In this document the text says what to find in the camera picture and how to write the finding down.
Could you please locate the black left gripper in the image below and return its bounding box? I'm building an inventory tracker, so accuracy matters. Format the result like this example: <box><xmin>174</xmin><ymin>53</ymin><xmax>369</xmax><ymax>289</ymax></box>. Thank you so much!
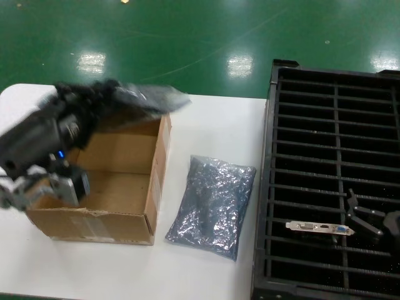
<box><xmin>0</xmin><ymin>79</ymin><xmax>123</xmax><ymax>181</ymax></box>

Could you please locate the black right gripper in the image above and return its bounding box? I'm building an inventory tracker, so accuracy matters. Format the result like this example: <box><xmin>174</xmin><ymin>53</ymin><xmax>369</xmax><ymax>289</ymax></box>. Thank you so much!
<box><xmin>346</xmin><ymin>188</ymin><xmax>400</xmax><ymax>244</ymax></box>

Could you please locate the silver anti-static bag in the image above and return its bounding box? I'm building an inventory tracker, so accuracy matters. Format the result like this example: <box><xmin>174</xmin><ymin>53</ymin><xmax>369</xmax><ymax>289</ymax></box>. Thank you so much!
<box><xmin>106</xmin><ymin>79</ymin><xmax>192</xmax><ymax>114</ymax></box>
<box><xmin>164</xmin><ymin>154</ymin><xmax>257</xmax><ymax>262</ymax></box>

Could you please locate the black slotted plastic container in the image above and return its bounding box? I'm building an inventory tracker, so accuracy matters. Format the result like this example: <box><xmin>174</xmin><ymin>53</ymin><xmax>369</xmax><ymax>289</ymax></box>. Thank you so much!
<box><xmin>251</xmin><ymin>59</ymin><xmax>400</xmax><ymax>300</ymax></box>

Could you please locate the brown cardboard box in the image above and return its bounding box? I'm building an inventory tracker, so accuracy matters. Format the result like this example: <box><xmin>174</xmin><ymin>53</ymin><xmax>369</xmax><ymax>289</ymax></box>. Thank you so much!
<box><xmin>26</xmin><ymin>112</ymin><xmax>173</xmax><ymax>246</ymax></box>

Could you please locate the graphics card with metal bracket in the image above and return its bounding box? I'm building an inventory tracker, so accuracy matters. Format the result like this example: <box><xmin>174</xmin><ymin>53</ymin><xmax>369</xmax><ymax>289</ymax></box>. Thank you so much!
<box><xmin>286</xmin><ymin>220</ymin><xmax>357</xmax><ymax>248</ymax></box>

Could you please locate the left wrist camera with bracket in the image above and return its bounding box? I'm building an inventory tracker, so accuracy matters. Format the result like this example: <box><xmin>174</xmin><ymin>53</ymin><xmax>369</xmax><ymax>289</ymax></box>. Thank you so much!
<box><xmin>18</xmin><ymin>164</ymin><xmax>91</xmax><ymax>209</ymax></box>

